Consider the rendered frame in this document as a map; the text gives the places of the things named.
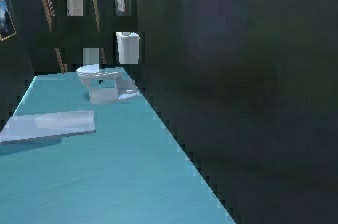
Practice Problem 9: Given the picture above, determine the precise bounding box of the white bin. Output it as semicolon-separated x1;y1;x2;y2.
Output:
115;31;141;65

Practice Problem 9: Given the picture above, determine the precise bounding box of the pale grey square panel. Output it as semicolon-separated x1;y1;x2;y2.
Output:
82;47;101;66

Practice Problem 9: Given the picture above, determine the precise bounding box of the dark framed white picture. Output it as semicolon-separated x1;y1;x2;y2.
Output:
114;0;132;17

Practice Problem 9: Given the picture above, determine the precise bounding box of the pale grey floor mat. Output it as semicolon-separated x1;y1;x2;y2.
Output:
0;109;97;146

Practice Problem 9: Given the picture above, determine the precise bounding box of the wooden framed mirror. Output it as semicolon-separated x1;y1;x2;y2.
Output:
42;0;101;34

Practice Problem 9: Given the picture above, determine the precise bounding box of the gold framed blue picture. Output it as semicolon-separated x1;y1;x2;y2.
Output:
0;0;17;42

